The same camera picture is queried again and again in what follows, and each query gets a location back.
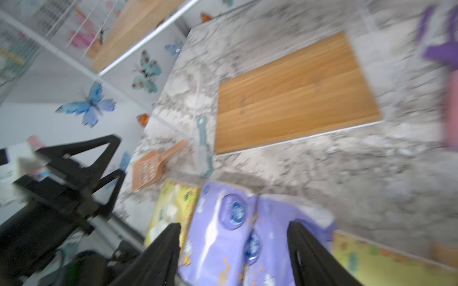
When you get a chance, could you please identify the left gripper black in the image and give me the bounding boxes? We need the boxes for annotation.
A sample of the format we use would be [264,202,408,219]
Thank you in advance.
[14,135,126,232]

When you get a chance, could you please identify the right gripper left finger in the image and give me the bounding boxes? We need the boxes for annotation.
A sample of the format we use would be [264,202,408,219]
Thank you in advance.
[110,223,181,286]

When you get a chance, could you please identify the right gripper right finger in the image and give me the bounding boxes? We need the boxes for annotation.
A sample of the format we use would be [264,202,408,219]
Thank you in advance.
[287,222,361,286]

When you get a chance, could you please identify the purple tissue pack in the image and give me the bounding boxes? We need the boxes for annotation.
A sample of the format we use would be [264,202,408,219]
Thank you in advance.
[178,181,257,286]
[242,194,337,286]

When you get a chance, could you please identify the yellow tissue pack bottom shelf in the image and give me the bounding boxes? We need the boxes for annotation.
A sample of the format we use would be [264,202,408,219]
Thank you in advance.
[144,180,201,248]

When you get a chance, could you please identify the green-white tissue pack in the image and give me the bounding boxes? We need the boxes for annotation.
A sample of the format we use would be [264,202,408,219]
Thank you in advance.
[332,231,458,286]

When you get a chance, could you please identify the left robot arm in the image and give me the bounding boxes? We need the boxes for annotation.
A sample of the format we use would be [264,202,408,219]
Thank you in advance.
[1,135,143,286]

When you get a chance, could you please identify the pink plastic scoop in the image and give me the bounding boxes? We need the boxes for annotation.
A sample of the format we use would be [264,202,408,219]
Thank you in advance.
[131,140,187,191]

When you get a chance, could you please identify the teal small brush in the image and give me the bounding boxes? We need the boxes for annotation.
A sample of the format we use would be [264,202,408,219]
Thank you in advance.
[197,115,213,178]

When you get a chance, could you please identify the purple and pink garden fork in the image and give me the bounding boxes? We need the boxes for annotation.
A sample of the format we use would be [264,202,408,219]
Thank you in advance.
[414,3,458,151]

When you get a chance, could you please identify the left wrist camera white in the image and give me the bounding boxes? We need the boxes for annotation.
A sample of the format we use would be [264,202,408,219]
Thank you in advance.
[1,136,45,207]

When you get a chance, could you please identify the white wire three-tier shelf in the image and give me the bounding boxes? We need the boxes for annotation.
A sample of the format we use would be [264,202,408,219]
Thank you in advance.
[0,0,383,155]

